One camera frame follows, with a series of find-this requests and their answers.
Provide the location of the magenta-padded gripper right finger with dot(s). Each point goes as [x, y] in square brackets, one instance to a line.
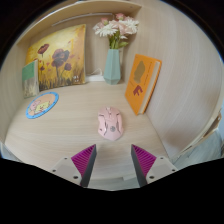
[144, 160]

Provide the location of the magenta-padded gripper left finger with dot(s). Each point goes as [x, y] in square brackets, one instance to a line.
[83, 160]

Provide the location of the pink computer mouse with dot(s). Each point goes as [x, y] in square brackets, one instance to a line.
[110, 125]

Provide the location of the round blue-rimmed cartoon mouse pad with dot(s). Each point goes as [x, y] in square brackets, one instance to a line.
[41, 105]

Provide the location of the orange cover book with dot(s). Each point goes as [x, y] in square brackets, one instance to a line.
[141, 83]

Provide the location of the white power adapter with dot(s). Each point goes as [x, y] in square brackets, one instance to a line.
[96, 77]

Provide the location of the teal faceted vase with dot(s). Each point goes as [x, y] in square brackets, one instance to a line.
[112, 68]

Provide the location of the green cover book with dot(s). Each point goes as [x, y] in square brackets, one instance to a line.
[30, 78]

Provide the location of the yellow poppy flower painting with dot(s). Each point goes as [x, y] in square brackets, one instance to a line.
[56, 56]

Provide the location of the pink and white flower bouquet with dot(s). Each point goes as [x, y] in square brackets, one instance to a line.
[116, 26]

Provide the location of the white light bar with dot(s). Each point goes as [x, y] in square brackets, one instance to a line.
[78, 18]

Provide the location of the light wooden shelf board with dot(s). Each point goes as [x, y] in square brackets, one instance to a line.
[83, 8]

